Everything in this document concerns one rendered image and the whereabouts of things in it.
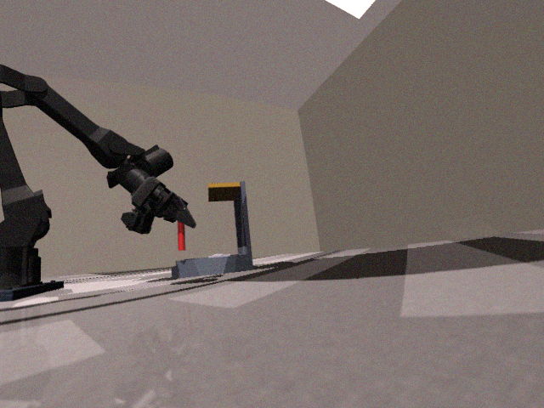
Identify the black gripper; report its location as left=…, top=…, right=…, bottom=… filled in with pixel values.
left=131, top=174, right=196, bottom=228

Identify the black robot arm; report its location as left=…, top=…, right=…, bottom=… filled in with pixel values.
left=0, top=64, right=173, bottom=290

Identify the dark red peg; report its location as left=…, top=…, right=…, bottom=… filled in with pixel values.
left=178, top=221, right=185, bottom=251

